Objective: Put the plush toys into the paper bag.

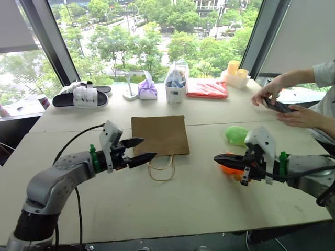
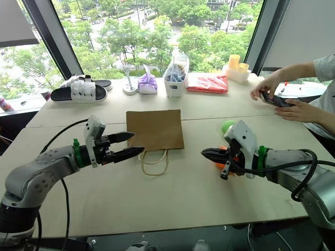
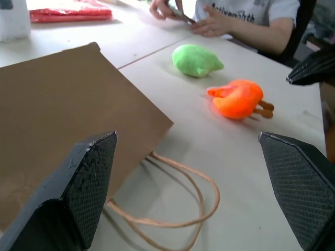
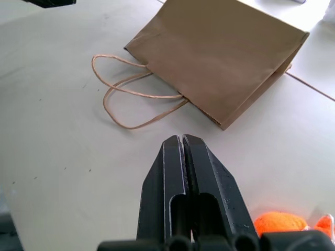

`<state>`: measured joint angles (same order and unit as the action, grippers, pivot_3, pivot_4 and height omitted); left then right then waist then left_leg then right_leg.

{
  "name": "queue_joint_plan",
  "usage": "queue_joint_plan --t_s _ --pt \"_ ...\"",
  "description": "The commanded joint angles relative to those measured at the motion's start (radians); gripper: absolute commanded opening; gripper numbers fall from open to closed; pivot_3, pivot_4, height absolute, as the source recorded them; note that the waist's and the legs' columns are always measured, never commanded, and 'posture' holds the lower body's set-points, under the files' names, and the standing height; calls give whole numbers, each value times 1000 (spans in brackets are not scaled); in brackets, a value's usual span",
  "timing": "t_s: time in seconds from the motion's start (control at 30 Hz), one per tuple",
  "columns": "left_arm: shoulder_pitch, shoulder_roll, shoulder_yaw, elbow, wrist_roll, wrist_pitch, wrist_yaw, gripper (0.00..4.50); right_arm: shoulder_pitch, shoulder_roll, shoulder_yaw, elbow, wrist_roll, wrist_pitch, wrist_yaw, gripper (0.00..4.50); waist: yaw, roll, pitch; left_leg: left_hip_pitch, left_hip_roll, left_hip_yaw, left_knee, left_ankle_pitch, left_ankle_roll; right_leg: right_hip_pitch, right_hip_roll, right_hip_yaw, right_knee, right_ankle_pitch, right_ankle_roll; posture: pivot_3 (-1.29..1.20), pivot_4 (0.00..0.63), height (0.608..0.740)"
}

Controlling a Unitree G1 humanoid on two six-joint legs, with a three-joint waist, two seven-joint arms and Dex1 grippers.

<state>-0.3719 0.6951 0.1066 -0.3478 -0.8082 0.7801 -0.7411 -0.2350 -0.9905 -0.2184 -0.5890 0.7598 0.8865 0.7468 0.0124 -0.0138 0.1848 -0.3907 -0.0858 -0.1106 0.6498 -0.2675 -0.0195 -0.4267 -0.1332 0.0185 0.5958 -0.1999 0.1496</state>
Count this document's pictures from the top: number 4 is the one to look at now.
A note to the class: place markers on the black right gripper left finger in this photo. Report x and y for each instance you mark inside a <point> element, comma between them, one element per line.
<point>154,198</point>

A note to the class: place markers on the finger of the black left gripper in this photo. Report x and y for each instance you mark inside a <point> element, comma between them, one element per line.
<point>52,2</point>

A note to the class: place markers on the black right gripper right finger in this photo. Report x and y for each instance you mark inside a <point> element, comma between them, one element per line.
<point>220,188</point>

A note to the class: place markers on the brown paper bag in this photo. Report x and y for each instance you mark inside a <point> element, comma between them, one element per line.
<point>209,57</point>

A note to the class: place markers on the orange plush toy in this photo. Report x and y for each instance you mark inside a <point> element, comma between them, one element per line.
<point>280,222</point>

